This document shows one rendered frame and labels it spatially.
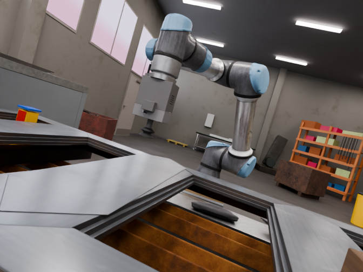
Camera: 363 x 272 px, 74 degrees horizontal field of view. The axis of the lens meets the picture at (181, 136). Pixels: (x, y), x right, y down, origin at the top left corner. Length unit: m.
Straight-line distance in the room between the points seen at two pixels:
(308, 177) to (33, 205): 7.35
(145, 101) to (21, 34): 4.32
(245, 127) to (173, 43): 0.59
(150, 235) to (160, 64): 0.43
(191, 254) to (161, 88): 0.41
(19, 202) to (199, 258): 0.42
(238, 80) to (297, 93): 11.63
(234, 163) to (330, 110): 11.87
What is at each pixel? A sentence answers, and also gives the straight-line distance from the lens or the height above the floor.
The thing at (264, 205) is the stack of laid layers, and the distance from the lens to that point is 0.81.
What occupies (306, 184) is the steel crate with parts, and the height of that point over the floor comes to 0.38.
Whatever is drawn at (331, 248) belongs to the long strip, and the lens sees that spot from 0.61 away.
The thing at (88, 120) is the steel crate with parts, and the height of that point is 0.57.
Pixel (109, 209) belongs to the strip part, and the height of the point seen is 0.84.
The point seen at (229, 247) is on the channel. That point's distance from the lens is 0.76.
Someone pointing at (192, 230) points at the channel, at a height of 0.71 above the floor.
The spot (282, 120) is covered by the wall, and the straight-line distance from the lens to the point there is 12.35.
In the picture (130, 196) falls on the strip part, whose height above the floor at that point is 0.84.
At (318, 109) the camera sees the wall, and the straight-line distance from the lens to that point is 12.80.
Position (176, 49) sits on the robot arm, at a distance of 0.63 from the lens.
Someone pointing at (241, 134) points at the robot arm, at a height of 1.03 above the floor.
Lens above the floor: 1.00
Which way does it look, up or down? 3 degrees down
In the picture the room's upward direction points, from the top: 16 degrees clockwise
